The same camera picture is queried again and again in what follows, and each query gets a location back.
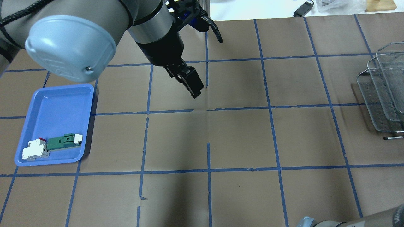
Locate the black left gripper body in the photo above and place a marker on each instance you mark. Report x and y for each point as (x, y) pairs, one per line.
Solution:
(161, 49)

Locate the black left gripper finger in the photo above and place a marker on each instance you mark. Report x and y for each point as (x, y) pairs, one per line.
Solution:
(192, 82)
(176, 71)

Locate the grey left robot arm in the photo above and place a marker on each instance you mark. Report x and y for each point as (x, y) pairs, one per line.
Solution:
(77, 39)

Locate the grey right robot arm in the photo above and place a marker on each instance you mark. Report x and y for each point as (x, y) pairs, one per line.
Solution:
(389, 218)

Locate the green terminal block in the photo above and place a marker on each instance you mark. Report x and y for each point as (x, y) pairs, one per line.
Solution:
(70, 140)

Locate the blue plastic tray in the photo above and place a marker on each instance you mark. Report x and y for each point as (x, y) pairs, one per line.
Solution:
(54, 112)

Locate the black power adapter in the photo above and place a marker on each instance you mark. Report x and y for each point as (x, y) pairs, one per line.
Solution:
(305, 8)

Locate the white circuit breaker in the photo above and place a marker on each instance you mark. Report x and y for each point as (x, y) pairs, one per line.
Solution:
(35, 149)

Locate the clear plastic bag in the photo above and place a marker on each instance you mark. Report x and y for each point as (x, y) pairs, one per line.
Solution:
(341, 6)

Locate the wooden block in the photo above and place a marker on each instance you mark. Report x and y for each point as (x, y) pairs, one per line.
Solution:
(380, 5)

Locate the wire mesh shelf rack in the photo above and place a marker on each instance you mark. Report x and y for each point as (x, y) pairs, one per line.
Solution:
(381, 85)

